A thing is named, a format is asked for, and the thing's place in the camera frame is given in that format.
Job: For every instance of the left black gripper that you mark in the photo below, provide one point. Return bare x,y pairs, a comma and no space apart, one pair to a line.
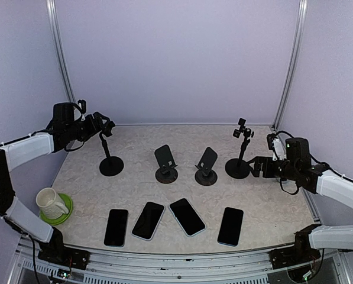
94,129

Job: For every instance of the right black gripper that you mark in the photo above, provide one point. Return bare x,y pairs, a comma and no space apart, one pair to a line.
259,160

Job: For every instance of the black pole phone stand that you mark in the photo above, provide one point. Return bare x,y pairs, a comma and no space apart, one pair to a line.
238,168
110,165

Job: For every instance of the folding plate phone stand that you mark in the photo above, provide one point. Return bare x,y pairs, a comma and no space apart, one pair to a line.
166,173
205,175

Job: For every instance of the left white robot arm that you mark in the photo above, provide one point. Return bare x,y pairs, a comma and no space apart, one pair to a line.
70,122

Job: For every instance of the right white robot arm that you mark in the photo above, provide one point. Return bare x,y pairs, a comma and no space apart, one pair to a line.
318,179

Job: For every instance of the light blue mug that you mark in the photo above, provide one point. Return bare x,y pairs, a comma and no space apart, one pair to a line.
283,181

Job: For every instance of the rightmost black smartphone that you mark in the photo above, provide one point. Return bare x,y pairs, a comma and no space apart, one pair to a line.
230,229

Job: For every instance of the black smartphone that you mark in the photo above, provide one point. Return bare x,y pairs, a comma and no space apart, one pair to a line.
187,217
148,221
116,228
230,229

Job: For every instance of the green saucer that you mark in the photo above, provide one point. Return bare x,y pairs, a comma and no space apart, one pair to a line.
69,204

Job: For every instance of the cream ribbed mug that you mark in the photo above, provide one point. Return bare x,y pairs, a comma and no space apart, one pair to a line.
51,204

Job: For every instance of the leftmost black smartphone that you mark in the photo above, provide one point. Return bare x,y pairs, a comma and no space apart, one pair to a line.
116,228

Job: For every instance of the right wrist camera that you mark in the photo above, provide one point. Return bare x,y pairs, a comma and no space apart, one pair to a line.
275,145

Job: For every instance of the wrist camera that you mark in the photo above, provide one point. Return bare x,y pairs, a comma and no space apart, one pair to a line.
275,145
81,109

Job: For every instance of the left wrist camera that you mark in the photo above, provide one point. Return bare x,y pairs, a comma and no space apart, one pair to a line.
81,109

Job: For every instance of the left aluminium frame post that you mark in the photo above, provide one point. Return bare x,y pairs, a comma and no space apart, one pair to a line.
55,30

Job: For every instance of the aluminium frame post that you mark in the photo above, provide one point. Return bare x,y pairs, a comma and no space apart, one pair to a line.
55,30
297,40

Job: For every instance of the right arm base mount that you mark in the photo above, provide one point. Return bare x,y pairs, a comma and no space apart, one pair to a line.
300,252

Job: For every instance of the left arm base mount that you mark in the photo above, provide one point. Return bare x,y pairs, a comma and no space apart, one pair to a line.
56,252

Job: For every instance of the front aluminium rail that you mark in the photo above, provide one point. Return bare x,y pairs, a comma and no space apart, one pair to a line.
105,266

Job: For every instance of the right aluminium frame post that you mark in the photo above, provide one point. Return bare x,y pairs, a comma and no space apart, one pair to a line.
297,40

